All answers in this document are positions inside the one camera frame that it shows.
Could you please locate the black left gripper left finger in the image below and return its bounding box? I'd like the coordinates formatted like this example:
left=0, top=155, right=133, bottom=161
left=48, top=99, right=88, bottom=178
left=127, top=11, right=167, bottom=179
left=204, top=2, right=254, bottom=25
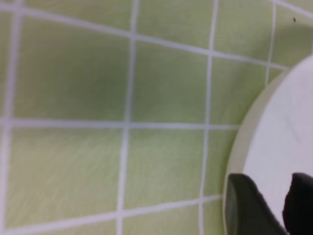
left=224, top=173, right=287, bottom=235

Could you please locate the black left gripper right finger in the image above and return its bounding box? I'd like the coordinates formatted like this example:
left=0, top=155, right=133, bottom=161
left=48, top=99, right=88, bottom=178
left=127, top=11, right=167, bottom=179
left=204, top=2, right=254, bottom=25
left=283, top=173, right=313, bottom=235

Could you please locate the white round plate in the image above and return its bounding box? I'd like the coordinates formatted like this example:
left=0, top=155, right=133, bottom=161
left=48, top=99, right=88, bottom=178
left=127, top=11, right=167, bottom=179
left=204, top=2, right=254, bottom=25
left=223, top=56, right=313, bottom=235

